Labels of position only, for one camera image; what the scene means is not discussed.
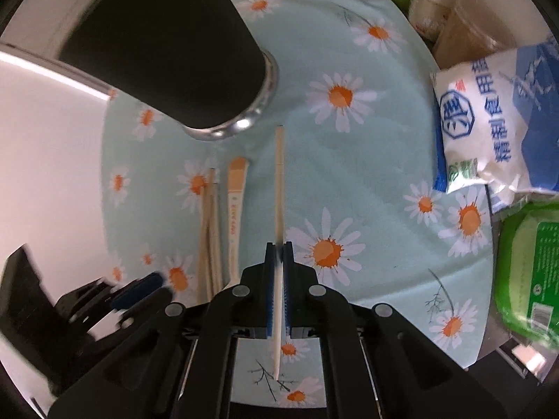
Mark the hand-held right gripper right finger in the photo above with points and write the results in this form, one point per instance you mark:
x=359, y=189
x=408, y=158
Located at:
x=288, y=288

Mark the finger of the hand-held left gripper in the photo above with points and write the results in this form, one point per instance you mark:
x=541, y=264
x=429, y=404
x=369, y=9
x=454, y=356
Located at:
x=148, y=310
x=139, y=290

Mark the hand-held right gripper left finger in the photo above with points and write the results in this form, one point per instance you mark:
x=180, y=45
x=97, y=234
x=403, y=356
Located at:
x=273, y=288

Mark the bunch of wooden chopsticks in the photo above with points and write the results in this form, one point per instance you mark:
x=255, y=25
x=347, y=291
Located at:
x=205, y=235

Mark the beige printed spoon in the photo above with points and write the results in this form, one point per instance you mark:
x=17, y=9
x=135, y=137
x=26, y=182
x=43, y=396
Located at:
x=235, y=209

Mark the single pale chopstick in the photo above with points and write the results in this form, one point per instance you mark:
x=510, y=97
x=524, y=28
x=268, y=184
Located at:
x=279, y=183

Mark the black cylindrical utensil holder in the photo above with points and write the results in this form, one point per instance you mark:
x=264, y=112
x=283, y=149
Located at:
x=174, y=52

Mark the light blue daisy tablecloth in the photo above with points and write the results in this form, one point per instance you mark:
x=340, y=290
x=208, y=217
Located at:
x=388, y=161

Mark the green sugar bag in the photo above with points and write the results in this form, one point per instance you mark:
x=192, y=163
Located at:
x=533, y=270

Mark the white and blue salt bag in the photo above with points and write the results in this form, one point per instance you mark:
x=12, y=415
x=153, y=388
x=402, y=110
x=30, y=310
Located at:
x=493, y=118

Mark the brown-lidded spice jar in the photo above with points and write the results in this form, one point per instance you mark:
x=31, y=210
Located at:
x=467, y=35

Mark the white-lidded spice jar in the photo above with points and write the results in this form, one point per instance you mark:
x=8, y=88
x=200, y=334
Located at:
x=432, y=4

